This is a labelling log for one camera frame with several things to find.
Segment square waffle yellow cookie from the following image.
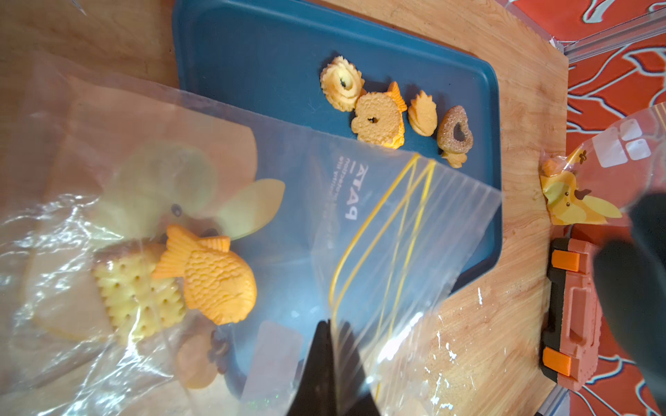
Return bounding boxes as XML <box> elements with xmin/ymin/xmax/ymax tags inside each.
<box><xmin>91</xmin><ymin>241</ymin><xmax>187</xmax><ymax>346</ymax></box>

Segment blue plastic tray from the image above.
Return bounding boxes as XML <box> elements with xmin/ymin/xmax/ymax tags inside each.
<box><xmin>173</xmin><ymin>1</ymin><xmax>501</xmax><ymax>287</ymax></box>

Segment round swirl cookie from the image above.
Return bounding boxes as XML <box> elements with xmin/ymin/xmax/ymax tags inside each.
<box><xmin>320</xmin><ymin>55</ymin><xmax>366</xmax><ymax>112</ymax></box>

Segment orange fish cookie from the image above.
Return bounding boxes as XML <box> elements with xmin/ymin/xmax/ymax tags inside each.
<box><xmin>152</xmin><ymin>225</ymin><xmax>258</xmax><ymax>326</ymax></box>

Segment round tan cookie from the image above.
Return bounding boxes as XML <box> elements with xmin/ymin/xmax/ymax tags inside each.
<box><xmin>350</xmin><ymin>93</ymin><xmax>405</xmax><ymax>149</ymax></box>

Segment flower pale cookie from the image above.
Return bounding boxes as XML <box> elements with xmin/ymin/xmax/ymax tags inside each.
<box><xmin>442</xmin><ymin>152</ymin><xmax>468</xmax><ymax>169</ymax></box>

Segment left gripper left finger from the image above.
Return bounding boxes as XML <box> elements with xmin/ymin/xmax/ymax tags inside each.
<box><xmin>286</xmin><ymin>321</ymin><xmax>338</xmax><ymax>416</ymax></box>

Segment orange tool case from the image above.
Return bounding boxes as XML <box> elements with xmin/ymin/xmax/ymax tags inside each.
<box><xmin>539</xmin><ymin>237</ymin><xmax>602</xmax><ymax>392</ymax></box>

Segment heart hole brown cookie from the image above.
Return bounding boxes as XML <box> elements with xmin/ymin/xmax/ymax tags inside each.
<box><xmin>437</xmin><ymin>106</ymin><xmax>473</xmax><ymax>154</ymax></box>

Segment clear resealable bag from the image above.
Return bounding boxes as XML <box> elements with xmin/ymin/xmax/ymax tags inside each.
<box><xmin>1</xmin><ymin>54</ymin><xmax>501</xmax><ymax>415</ymax></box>
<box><xmin>539</xmin><ymin>102</ymin><xmax>665</xmax><ymax>226</ymax></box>

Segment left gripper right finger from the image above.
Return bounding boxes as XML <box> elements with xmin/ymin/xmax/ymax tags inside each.
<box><xmin>336</xmin><ymin>322</ymin><xmax>380</xmax><ymax>416</ymax></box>

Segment black metal tongs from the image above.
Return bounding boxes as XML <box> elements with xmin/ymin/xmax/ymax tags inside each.
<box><xmin>593</xmin><ymin>192</ymin><xmax>665</xmax><ymax>413</ymax></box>

